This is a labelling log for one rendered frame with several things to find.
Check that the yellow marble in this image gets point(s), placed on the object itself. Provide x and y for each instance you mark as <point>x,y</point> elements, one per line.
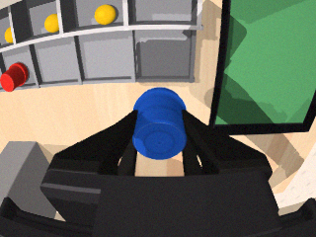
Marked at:
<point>8,35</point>
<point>105,14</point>
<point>51,23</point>

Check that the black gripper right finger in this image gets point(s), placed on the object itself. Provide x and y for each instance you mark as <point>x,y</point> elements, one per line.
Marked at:
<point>218,152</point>

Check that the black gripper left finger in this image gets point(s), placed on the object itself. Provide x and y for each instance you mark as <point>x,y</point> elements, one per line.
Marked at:
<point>102,151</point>

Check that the green tray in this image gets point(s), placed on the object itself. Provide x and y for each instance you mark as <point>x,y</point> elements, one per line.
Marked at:
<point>269,55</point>

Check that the blue plug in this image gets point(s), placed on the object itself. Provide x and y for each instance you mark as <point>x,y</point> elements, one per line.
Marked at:
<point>159,132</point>

